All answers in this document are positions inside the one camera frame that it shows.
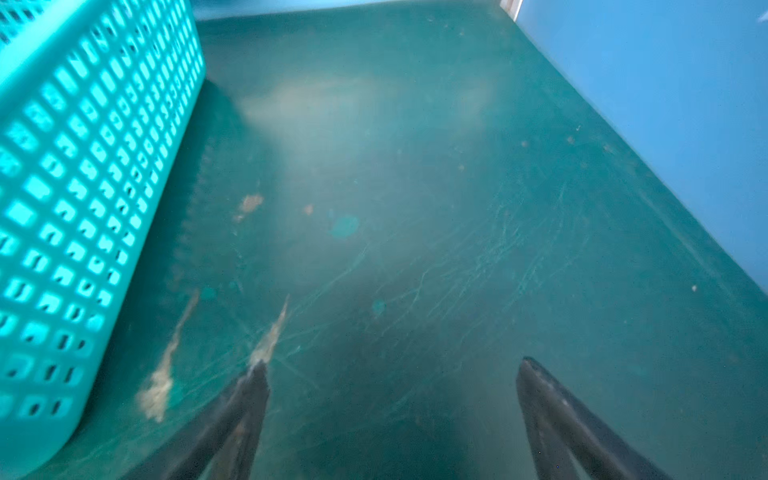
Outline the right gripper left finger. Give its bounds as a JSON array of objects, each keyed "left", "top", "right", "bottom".
[{"left": 123, "top": 361, "right": 270, "bottom": 479}]

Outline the teal perforated plastic basket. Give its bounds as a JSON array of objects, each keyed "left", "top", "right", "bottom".
[{"left": 1, "top": 1, "right": 205, "bottom": 479}]

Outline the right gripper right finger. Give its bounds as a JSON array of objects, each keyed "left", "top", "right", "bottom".
[{"left": 516, "top": 357, "right": 669, "bottom": 479}]

